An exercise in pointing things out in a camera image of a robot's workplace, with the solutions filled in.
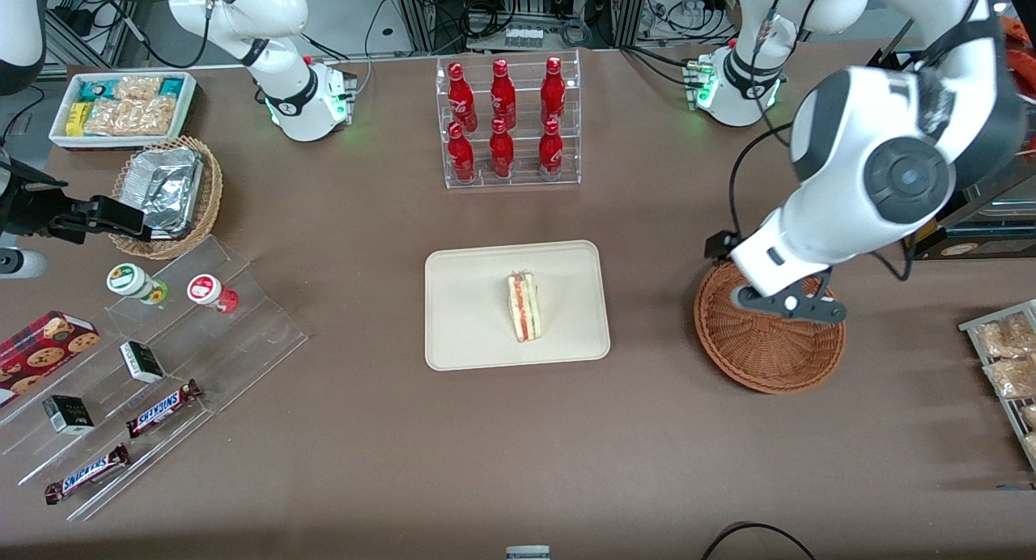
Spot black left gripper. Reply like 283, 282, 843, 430
703, 230, 744, 260

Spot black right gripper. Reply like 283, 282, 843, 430
0, 163, 155, 245

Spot triangular sandwich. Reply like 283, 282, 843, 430
507, 270, 546, 344

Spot light wicker basket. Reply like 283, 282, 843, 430
108, 135, 224, 261

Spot brown wicker basket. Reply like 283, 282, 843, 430
694, 261, 847, 396

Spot beige plastic tray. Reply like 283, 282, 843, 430
424, 240, 612, 372

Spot stacked aluminium foil trays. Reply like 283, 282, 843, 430
121, 146, 205, 239

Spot green lid yogurt cup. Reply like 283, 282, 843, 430
106, 263, 170, 306

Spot clear cracker bag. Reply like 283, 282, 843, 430
84, 97, 177, 137
112, 75, 163, 101

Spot red lid yogurt cup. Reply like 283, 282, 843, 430
186, 274, 240, 315

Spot white plastic bin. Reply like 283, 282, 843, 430
48, 70, 198, 151

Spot small black carton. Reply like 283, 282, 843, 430
119, 341, 166, 384
41, 394, 96, 436

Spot red cookie box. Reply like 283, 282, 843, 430
0, 310, 101, 408

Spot clear acrylic stepped shelf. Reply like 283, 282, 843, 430
0, 235, 309, 523

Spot red cola bottle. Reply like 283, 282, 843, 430
538, 119, 565, 181
489, 118, 516, 180
540, 56, 567, 126
447, 121, 477, 184
490, 58, 518, 130
447, 62, 479, 133

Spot Snickers chocolate bar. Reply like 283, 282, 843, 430
44, 443, 131, 506
125, 380, 202, 440

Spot clear acrylic bottle rack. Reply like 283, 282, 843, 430
435, 49, 583, 191

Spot yellow emergency stop box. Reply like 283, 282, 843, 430
906, 218, 949, 260

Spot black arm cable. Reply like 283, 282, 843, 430
728, 123, 795, 238

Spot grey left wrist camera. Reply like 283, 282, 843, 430
730, 275, 848, 327

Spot metal wire rack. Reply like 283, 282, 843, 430
958, 299, 1036, 473

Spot black table cable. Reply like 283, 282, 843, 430
699, 521, 819, 560

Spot aluminium frame rack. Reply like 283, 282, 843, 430
393, 0, 650, 53

